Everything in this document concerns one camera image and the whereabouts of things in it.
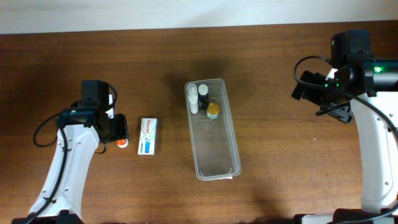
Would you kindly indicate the black bottle white cap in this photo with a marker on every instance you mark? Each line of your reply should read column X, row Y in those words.
column 203, row 96

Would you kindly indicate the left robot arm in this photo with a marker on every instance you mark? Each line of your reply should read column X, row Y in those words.
column 80, row 132

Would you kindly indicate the white Panadol box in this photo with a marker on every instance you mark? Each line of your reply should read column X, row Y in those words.
column 147, row 137

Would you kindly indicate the gold lid jar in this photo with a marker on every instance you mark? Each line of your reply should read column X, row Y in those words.
column 213, row 110

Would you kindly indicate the orange tablet tube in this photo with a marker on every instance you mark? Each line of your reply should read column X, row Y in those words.
column 122, row 143

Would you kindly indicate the clear plastic container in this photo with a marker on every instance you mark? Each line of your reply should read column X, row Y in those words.
column 214, row 145

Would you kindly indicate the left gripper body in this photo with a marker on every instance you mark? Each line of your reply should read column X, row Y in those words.
column 120, row 127

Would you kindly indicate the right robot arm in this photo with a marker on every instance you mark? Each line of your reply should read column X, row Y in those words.
column 364, row 90

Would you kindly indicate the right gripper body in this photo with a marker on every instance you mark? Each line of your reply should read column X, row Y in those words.
column 304, row 86

